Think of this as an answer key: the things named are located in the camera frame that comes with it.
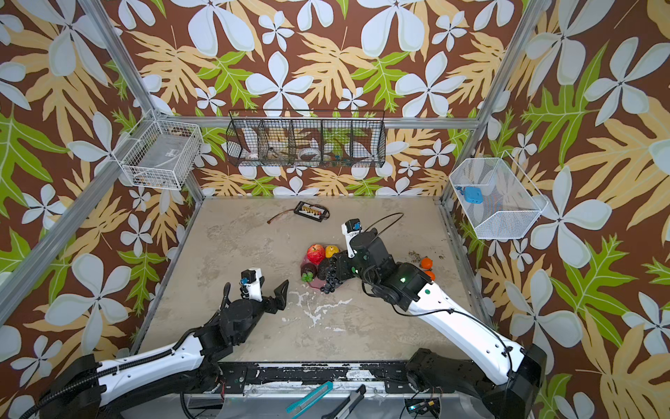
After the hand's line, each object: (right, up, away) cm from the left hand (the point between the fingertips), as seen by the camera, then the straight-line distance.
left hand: (278, 278), depth 80 cm
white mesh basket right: (+72, +25, +4) cm, 76 cm away
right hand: (+17, +8, -8) cm, 21 cm away
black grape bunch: (+17, +1, -5) cm, 18 cm away
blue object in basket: (+65, +27, +7) cm, 71 cm away
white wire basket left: (-40, +40, +6) cm, 57 cm away
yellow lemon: (+16, +7, +16) cm, 24 cm away
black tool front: (+21, -33, -11) cm, 40 cm away
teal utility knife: (+11, -32, -9) cm, 35 cm away
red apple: (+11, +6, +13) cm, 18 cm away
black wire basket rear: (+7, +49, +17) cm, 53 cm away
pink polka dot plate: (+12, -4, +13) cm, 18 cm away
